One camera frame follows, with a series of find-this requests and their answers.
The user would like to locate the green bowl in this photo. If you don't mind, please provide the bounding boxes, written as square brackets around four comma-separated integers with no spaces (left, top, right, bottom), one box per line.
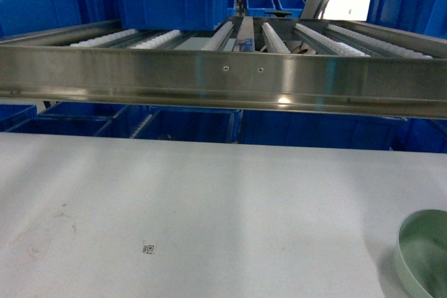
[394,209,446,297]

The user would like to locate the stainless steel shelf rack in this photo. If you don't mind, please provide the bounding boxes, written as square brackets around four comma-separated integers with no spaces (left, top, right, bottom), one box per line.
[1,17,446,119]

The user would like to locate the small QR code sticker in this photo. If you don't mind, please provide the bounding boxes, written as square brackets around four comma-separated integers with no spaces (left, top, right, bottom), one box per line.
[142,240,156,255]

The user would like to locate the blue bin far right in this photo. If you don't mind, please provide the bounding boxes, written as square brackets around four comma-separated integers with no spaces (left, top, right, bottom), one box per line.
[367,0,446,38]

